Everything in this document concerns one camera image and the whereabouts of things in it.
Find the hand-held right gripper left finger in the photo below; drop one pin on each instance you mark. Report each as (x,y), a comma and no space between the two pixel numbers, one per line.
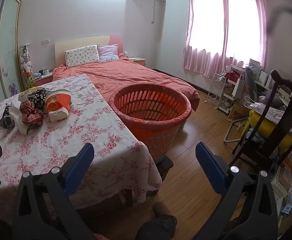
(79,163)

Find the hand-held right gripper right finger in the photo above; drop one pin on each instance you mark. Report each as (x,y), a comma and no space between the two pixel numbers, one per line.
(208,163)

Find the red plastic laundry basket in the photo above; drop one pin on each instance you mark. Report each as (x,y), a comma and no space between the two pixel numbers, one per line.
(161,132)

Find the red floral tablecloth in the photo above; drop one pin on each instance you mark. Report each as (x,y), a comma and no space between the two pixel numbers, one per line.
(68,140)

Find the black patterned cloth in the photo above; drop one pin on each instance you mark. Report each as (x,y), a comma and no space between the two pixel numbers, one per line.
(5,118)

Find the cardboard box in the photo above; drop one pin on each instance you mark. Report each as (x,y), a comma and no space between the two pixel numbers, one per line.
(239,113)

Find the red paper bucket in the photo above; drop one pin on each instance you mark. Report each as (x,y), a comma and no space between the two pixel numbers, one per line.
(57,102)

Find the brown shoe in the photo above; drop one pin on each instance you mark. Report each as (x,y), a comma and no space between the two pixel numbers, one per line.
(161,209)

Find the red plaid scrunchie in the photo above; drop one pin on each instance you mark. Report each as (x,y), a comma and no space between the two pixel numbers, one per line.
(31,116)

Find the yellow bag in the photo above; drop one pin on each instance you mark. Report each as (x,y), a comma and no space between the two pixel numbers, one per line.
(265,127)

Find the white shelf cart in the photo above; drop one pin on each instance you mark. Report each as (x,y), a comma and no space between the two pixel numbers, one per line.
(232,92)

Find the black floral scrunchie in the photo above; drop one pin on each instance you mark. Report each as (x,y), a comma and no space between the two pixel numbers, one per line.
(37,97)

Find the person's leg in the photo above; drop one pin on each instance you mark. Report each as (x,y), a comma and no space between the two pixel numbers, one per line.
(158,227)

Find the stack of boxes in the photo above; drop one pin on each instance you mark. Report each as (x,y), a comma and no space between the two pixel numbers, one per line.
(290,175)

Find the pink nightstand with clutter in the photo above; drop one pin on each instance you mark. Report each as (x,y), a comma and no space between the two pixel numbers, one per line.
(45,80)

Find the grey plush toy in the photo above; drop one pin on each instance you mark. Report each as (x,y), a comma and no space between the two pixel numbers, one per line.
(273,100)

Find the grey office chair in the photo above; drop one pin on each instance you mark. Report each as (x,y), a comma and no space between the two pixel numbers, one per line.
(251,80)

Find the yellow green plush toy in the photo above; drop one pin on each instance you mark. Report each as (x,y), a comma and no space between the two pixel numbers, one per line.
(30,82)

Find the pink curtain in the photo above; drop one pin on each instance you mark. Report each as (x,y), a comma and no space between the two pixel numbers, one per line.
(260,30)
(198,62)

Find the bed with coral duvet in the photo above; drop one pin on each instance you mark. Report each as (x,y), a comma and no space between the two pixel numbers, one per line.
(136,77)

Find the dark wooden chair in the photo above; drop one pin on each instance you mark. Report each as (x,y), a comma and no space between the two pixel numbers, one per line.
(282,90)

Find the white floral pillow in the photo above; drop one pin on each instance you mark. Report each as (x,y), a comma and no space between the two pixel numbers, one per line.
(82,56)

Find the pink striped pillow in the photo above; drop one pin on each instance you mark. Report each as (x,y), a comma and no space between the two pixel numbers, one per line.
(108,53)

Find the hanging plush toys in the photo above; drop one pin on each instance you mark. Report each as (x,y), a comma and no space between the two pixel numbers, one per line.
(26,61)

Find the wardrobe with flower print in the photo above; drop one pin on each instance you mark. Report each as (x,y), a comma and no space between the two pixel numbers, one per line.
(3,55)

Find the white pipe cover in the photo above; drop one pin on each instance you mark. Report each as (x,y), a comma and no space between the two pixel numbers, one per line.
(155,10)

